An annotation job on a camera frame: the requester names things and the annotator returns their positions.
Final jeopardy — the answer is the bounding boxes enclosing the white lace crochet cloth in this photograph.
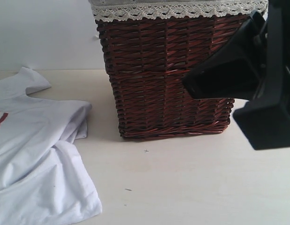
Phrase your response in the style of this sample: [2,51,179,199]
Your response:
[89,0,268,22]

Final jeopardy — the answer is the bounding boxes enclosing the dark brown wicker basket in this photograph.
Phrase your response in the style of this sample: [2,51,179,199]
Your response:
[96,14,247,140]

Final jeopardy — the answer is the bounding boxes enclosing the white t-shirt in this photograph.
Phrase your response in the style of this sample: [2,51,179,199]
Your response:
[0,67,102,225]

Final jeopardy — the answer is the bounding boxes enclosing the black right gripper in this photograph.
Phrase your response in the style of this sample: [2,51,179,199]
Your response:
[182,0,290,150]

